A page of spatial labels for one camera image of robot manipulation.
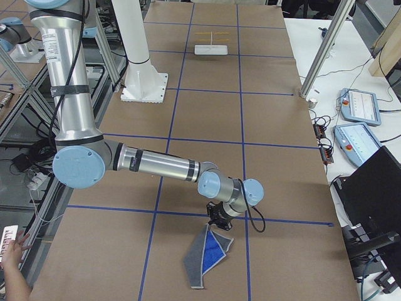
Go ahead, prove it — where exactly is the small metal cylinder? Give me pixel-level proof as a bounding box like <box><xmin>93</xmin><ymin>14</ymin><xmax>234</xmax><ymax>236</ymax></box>
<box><xmin>308</xmin><ymin>98</ymin><xmax>318</xmax><ymax>109</ymax></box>

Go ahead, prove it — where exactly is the blue teach pendant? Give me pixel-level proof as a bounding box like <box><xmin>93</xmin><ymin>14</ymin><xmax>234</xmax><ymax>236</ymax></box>
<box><xmin>333</xmin><ymin>122</ymin><xmax>382</xmax><ymax>167</ymax></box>
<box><xmin>338</xmin><ymin>88</ymin><xmax>382</xmax><ymax>126</ymax></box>

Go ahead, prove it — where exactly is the white pedestal column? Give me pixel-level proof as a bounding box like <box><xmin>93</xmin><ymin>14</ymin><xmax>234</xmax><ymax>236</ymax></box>
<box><xmin>112</xmin><ymin>0</ymin><xmax>168</xmax><ymax>103</ymax></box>

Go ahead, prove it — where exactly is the near blue teach pendant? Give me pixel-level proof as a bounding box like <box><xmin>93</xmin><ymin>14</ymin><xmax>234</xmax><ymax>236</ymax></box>
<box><xmin>333</xmin><ymin>122</ymin><xmax>382</xmax><ymax>167</ymax></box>

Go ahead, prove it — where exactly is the black adapter with red ports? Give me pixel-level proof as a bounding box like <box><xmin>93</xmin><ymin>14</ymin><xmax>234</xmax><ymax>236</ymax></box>
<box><xmin>313</xmin><ymin>124</ymin><xmax>326</xmax><ymax>139</ymax></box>

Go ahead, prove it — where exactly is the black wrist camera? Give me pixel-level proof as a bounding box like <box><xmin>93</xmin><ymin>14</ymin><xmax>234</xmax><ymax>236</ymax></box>
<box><xmin>206</xmin><ymin>201</ymin><xmax>220</xmax><ymax>220</ymax></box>

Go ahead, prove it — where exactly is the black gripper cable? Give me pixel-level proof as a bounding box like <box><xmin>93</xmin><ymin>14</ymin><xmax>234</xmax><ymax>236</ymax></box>
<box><xmin>237</xmin><ymin>178</ymin><xmax>267</xmax><ymax>233</ymax></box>

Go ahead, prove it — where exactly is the aluminium frame post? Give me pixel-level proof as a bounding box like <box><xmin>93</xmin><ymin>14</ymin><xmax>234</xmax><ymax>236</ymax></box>
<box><xmin>299</xmin><ymin>0</ymin><xmax>355</xmax><ymax>98</ymax></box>

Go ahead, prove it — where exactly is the grey and blue towel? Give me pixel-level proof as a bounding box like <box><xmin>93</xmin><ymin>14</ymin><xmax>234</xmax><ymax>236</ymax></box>
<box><xmin>183</xmin><ymin>224</ymin><xmax>234</xmax><ymax>289</ymax></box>

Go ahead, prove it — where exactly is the smartphone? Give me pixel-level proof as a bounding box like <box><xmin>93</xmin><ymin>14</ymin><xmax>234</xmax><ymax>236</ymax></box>
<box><xmin>0</xmin><ymin>225</ymin><xmax>19</xmax><ymax>261</ymax></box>

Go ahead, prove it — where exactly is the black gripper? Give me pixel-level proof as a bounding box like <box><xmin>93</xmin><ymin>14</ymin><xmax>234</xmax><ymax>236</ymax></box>
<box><xmin>208</xmin><ymin>203</ymin><xmax>233</xmax><ymax>231</ymax></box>

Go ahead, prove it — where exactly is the bystander hand with phone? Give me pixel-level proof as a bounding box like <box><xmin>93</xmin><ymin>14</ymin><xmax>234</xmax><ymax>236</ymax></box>
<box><xmin>1</xmin><ymin>231</ymin><xmax>31</xmax><ymax>277</ymax></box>

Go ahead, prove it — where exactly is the white rack with wooden bars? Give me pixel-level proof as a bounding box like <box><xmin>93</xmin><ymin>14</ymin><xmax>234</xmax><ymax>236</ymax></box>
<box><xmin>194</xmin><ymin>31</ymin><xmax>229</xmax><ymax>56</ymax></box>

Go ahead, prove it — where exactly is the far blue teach pendant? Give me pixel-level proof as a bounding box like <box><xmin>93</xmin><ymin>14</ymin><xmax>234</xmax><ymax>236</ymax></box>
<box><xmin>338</xmin><ymin>88</ymin><xmax>382</xmax><ymax>126</ymax></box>

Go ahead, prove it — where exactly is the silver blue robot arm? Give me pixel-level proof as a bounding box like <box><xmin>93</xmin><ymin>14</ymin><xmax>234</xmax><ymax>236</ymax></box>
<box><xmin>1</xmin><ymin>17</ymin><xmax>32</xmax><ymax>52</ymax></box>
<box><xmin>28</xmin><ymin>1</ymin><xmax>264</xmax><ymax>230</ymax></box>

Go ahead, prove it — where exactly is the black monitor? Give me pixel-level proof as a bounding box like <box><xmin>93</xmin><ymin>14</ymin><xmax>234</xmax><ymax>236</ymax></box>
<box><xmin>334</xmin><ymin>146</ymin><xmax>400</xmax><ymax>284</ymax></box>

